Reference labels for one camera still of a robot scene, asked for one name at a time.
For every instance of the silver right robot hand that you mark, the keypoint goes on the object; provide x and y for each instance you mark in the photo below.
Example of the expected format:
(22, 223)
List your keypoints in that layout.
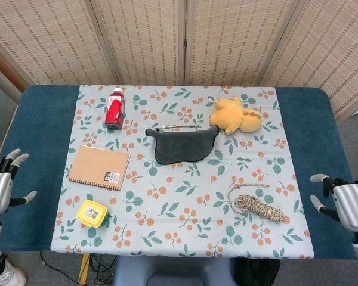
(353, 205)

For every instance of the blue microfiber cloth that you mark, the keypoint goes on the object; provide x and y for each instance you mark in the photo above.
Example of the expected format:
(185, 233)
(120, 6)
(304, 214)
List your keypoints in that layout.
(182, 146)

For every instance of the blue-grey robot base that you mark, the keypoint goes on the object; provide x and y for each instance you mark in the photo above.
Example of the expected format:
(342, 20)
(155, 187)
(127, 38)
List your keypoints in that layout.
(173, 268)

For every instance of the teal table cover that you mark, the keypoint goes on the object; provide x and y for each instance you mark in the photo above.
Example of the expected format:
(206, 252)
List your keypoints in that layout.
(41, 134)

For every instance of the green container with yellow lid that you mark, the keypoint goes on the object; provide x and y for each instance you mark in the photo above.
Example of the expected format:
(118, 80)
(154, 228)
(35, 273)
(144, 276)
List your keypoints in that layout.
(91, 211)

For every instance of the brown spiral notebook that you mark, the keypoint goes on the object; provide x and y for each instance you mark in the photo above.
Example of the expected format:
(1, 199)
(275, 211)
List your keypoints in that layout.
(98, 164)

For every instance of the yellow table leg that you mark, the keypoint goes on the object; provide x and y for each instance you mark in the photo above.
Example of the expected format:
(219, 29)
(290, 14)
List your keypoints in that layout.
(84, 268)

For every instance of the black bag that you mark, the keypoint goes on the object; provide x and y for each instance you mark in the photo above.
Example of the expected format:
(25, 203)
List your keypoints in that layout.
(256, 272)

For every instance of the red drink bottle, white cap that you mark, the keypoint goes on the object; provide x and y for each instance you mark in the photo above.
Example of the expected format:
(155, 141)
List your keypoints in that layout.
(115, 111)

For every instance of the yellow plush animal toy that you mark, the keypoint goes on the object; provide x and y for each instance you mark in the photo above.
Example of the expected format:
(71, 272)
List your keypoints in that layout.
(232, 114)

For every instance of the tablecloth with fruit leaf print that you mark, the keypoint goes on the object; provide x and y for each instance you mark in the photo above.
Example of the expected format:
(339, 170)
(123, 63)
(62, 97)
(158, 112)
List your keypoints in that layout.
(182, 193)

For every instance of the woven bamboo folding screen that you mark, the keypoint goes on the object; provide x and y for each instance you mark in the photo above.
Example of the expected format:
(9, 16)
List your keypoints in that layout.
(152, 38)

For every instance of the brown wooden post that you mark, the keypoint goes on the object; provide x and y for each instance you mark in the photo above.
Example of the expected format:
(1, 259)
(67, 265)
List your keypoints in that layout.
(0, 64)

